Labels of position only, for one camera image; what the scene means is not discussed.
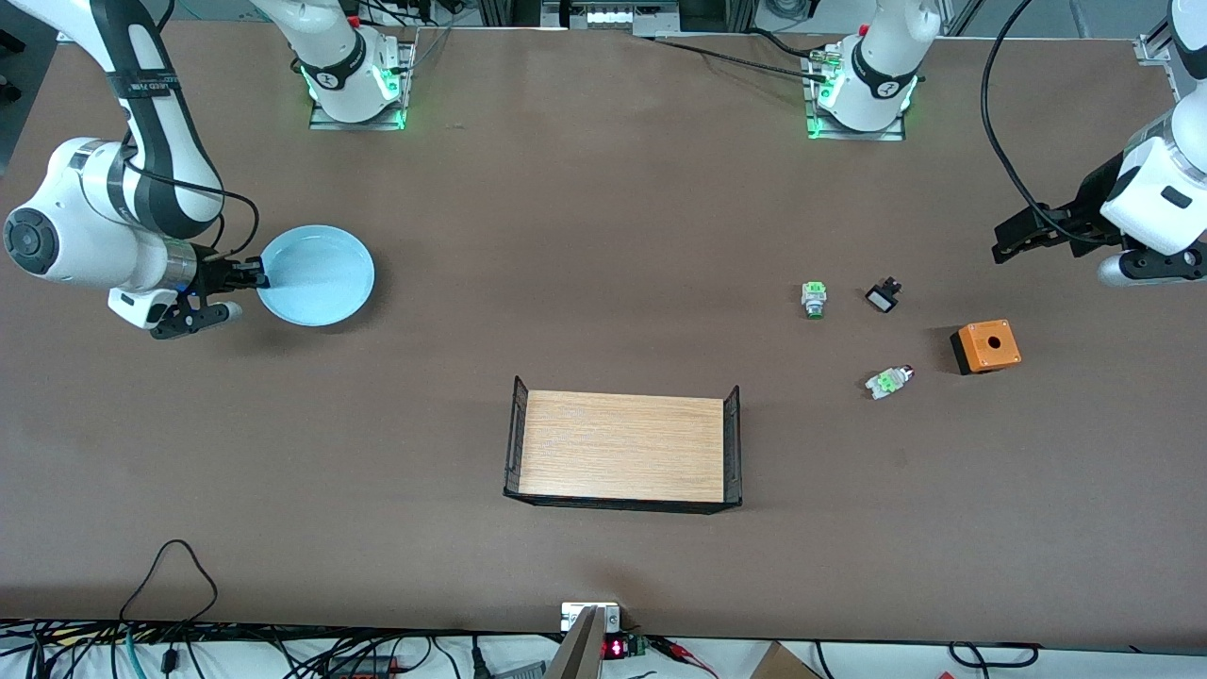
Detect light blue round plate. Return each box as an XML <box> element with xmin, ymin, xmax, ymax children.
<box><xmin>256</xmin><ymin>224</ymin><xmax>376</xmax><ymax>328</ymax></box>

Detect green white switch part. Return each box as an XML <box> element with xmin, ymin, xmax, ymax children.
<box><xmin>866</xmin><ymin>365</ymin><xmax>915</xmax><ymax>402</ymax></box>

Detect wooden shelf with mesh sides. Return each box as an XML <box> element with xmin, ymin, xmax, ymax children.
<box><xmin>503</xmin><ymin>375</ymin><xmax>744</xmax><ymax>515</ymax></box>

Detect brown cardboard piece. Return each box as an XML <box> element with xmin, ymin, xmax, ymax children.
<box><xmin>750</xmin><ymin>641</ymin><xmax>821</xmax><ymax>679</ymax></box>

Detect orange button enclosure box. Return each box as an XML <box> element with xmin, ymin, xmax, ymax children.
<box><xmin>949</xmin><ymin>320</ymin><xmax>1022</xmax><ymax>376</ymax></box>

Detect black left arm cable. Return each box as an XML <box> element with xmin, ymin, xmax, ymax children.
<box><xmin>981</xmin><ymin>0</ymin><xmax>1095</xmax><ymax>246</ymax></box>

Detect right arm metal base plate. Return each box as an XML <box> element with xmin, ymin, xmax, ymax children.
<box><xmin>309</xmin><ymin>38</ymin><xmax>416</xmax><ymax>131</ymax></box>

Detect aluminium frame post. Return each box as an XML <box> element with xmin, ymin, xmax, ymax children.
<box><xmin>1136</xmin><ymin>19</ymin><xmax>1175</xmax><ymax>65</ymax></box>

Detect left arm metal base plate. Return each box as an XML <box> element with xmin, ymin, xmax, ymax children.
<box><xmin>802</xmin><ymin>47</ymin><xmax>908</xmax><ymax>142</ymax></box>

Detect thin black looped cable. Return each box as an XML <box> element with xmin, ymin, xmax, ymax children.
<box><xmin>118</xmin><ymin>539</ymin><xmax>220</xmax><ymax>628</ymax></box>

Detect black cable across table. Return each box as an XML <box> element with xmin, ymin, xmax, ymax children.
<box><xmin>651</xmin><ymin>36</ymin><xmax>835</xmax><ymax>81</ymax></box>

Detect tangled black floor cables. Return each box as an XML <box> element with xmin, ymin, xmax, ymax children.
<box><xmin>0</xmin><ymin>618</ymin><xmax>548</xmax><ymax>679</ymax></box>

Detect black coiled floor cable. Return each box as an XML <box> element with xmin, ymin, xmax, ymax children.
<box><xmin>948</xmin><ymin>641</ymin><xmax>1043</xmax><ymax>671</ymax></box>

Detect aluminium frame with power strip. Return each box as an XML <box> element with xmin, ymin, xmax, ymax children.
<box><xmin>542</xmin><ymin>0</ymin><xmax>680</xmax><ymax>37</ymax></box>

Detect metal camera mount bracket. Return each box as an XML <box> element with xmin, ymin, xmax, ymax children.
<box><xmin>547</xmin><ymin>602</ymin><xmax>621</xmax><ymax>679</ymax></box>

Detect red clip lead wires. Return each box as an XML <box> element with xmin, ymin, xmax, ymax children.
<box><xmin>649</xmin><ymin>637</ymin><xmax>718</xmax><ymax>678</ymax></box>

